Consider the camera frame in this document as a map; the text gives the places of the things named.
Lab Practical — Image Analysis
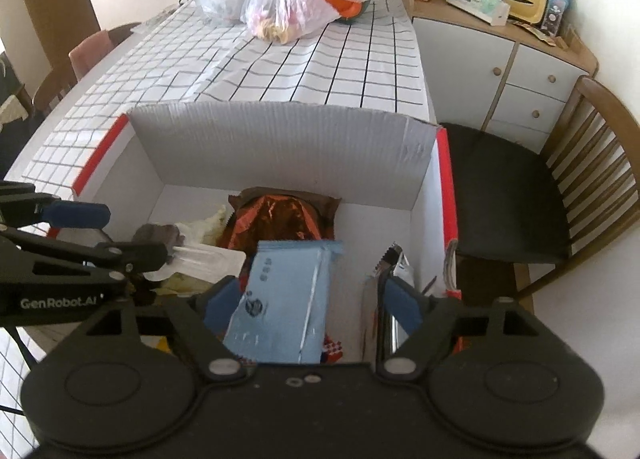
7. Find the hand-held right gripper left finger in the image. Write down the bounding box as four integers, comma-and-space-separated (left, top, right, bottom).
85, 275, 251, 382

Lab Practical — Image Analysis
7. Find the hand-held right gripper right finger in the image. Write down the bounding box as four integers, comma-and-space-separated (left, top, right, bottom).
376, 274, 546, 381

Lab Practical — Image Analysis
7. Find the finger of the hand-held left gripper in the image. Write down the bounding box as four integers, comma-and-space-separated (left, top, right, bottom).
0, 180, 112, 230
0, 228, 168, 284

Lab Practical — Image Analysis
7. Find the green snack packet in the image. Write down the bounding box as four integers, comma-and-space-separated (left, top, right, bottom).
362, 241, 417, 355

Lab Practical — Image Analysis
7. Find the chocolate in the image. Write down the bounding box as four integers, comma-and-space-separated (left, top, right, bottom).
131, 223, 247, 285

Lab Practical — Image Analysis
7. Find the light blue snack packet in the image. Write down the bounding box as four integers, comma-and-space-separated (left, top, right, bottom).
222, 239, 345, 365

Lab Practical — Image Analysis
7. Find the pale yellow snack packet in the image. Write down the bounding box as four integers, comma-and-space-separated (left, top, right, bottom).
186, 204, 232, 246

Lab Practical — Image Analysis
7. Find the dark red foil snack packet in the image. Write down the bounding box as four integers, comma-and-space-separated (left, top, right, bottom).
220, 186, 343, 252

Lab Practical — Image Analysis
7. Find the white cardboard box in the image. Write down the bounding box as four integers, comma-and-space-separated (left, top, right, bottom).
70, 100, 461, 365

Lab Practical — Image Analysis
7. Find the beige cloth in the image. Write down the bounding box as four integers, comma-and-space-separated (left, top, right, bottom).
0, 95, 28, 126

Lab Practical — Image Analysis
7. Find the wooden chair with black seat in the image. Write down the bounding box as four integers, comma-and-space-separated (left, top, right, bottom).
440, 75, 640, 312

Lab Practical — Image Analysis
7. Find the white cabinet with wooden top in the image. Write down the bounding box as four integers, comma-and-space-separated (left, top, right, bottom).
395, 0, 600, 155

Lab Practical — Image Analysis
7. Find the clear bag with pink contents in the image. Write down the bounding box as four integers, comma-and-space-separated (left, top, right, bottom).
240, 0, 368, 45

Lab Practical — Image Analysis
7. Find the blue patterned box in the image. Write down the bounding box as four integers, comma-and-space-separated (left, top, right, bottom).
532, 0, 572, 37

